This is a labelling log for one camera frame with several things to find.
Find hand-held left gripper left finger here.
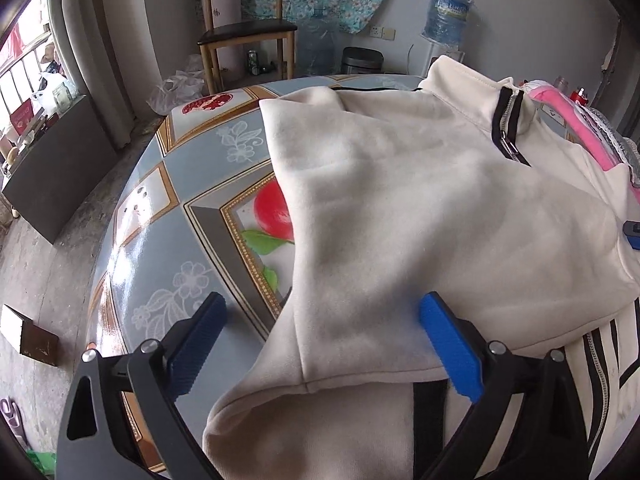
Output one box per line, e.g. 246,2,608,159
56,291,228,480

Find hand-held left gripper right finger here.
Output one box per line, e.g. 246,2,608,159
417,291,593,480

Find cream zip jacket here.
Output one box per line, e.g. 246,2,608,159
202,55,640,480

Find grey lace cloth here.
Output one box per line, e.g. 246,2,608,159
585,105,640,163

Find pink blanket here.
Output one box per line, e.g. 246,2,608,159
525,79,640,186

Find wooden door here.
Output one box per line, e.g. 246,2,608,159
600,15,640,136

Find brown cardboard box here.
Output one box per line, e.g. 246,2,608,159
0,304,60,367

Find fruit print tablecloth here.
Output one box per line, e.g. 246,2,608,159
87,74,576,480

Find green plastic bottle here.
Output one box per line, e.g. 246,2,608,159
25,452,57,478

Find purple slipper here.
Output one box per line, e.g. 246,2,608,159
0,397,26,441

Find grey cabinet with clutter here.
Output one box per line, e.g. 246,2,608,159
1,94,121,243

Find white plastic bag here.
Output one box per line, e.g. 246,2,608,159
146,52,207,116

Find white water dispenser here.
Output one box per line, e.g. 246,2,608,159
420,37,466,78

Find red box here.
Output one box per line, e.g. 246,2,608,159
10,99,38,136

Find blue water dispenser bottle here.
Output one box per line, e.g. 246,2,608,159
424,0,473,46

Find white bag with dark print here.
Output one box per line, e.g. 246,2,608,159
31,71,78,113

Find metal trash can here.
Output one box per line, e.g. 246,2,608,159
341,46,385,76

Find grey curtain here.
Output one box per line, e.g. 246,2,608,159
47,0,138,150

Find wooden chair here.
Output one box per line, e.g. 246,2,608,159
196,0,298,93

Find clear empty water jug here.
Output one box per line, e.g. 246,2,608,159
298,7,337,78

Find metal window railing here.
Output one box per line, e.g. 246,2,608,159
0,30,53,128

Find white cylinder appliance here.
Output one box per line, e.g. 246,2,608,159
197,0,241,73

